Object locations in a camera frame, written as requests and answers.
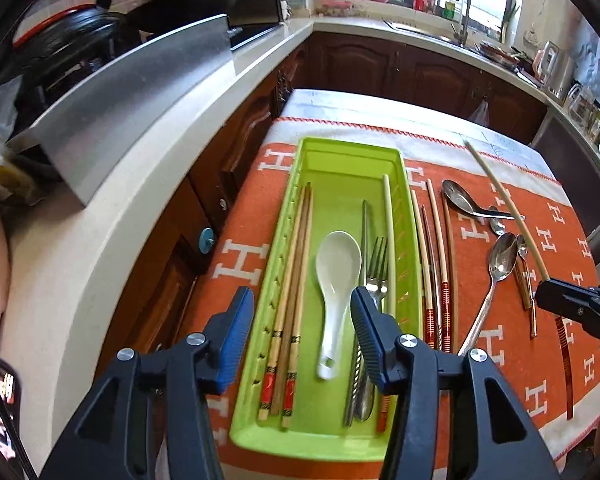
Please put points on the blue round cabinet lock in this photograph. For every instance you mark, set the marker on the blue round cabinet lock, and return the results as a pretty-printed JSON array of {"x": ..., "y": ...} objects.
[{"x": 207, "y": 240}]

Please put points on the small metal spoon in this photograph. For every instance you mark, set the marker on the small metal spoon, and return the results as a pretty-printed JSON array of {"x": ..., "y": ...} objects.
[
  {"x": 497, "y": 226},
  {"x": 522, "y": 246}
]

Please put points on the large metal spoon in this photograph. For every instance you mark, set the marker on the large metal spoon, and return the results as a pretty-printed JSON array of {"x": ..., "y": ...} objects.
[{"x": 502, "y": 260}]

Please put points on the green plastic utensil tray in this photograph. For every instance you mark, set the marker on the green plastic utensil tray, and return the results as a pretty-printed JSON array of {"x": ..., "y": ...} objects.
[{"x": 340, "y": 200}]

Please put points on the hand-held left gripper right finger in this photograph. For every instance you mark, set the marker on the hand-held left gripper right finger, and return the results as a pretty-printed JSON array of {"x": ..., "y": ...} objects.
[{"x": 367, "y": 330}]

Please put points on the metal fork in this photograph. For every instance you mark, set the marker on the metal fork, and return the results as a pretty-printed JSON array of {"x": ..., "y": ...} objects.
[{"x": 377, "y": 270}]

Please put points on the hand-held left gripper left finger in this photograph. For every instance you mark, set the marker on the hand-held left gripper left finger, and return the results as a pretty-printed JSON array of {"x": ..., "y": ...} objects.
[{"x": 235, "y": 330}]

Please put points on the black glass stove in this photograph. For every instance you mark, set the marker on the black glass stove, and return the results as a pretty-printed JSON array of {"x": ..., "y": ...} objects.
[{"x": 252, "y": 35}]

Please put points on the hanging white plastic bag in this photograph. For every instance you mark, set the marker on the hanging white plastic bag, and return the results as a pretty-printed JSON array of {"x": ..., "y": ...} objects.
[{"x": 480, "y": 110}]

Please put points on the steel faucet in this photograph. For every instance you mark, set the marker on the steel faucet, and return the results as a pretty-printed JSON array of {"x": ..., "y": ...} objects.
[{"x": 462, "y": 15}]

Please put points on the pale grey table cover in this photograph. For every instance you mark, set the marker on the pale grey table cover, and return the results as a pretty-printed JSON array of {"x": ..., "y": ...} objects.
[{"x": 380, "y": 110}]

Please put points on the metal soup spoon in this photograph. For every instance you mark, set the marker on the metal soup spoon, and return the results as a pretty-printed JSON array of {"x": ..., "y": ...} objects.
[{"x": 457, "y": 197}]

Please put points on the steel electric kettle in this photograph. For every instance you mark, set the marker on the steel electric kettle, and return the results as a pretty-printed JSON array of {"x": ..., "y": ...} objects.
[{"x": 552, "y": 67}]

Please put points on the brown wooden kitchen cabinets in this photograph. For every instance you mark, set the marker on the brown wooden kitchen cabinets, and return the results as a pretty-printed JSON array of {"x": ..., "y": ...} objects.
[{"x": 360, "y": 65}]

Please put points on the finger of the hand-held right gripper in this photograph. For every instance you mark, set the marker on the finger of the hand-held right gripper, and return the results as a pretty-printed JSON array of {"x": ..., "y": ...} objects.
[{"x": 565, "y": 297}]

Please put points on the grey appliance with dark door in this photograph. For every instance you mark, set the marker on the grey appliance with dark door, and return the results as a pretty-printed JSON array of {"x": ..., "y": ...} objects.
[{"x": 580, "y": 175}]

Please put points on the row of condiment jars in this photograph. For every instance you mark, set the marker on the row of condiment jars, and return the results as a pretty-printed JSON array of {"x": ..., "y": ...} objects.
[{"x": 590, "y": 115}]

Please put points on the orange and white printed blanket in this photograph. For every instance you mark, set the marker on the orange and white printed blanket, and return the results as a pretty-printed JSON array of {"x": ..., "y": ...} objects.
[{"x": 240, "y": 270}]

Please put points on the green onion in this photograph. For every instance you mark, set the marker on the green onion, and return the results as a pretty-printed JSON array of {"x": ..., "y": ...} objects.
[{"x": 510, "y": 22}]

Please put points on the black electric cooker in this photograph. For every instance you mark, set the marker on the black electric cooker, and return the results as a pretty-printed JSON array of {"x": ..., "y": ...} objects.
[{"x": 70, "y": 30}]

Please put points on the green dish soap bottle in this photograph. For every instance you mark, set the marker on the green dish soap bottle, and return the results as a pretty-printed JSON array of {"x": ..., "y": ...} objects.
[{"x": 449, "y": 10}]

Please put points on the white wall socket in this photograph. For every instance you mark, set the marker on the white wall socket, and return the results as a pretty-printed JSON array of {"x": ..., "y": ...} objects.
[{"x": 531, "y": 35}]

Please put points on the low steel splash guard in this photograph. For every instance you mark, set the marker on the low steel splash guard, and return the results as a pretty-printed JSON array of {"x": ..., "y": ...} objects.
[{"x": 130, "y": 100}]

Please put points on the grey printed wall sheet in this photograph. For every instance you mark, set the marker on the grey printed wall sheet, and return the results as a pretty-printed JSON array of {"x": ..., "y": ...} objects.
[{"x": 597, "y": 60}]

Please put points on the steel sink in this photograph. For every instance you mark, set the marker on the steel sink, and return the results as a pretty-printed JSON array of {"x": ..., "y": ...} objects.
[{"x": 420, "y": 30}]

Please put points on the pile of dishes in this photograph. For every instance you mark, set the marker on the pile of dishes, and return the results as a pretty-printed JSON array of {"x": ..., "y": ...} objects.
[{"x": 497, "y": 52}]

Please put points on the clear plastic bag with food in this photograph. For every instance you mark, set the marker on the clear plastic bag with food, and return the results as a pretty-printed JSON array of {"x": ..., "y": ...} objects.
[{"x": 0, "y": 160}]

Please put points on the white kitchen countertop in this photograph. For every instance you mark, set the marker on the white kitchen countertop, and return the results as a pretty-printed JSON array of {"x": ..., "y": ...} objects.
[{"x": 130, "y": 200}]

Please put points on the clear bowl with food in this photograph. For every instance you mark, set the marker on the clear bowl with food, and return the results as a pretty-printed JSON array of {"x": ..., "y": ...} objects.
[{"x": 335, "y": 7}]

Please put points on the white ceramic soup spoon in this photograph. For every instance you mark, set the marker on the white ceramic soup spoon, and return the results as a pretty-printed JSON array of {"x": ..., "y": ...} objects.
[{"x": 337, "y": 265}]

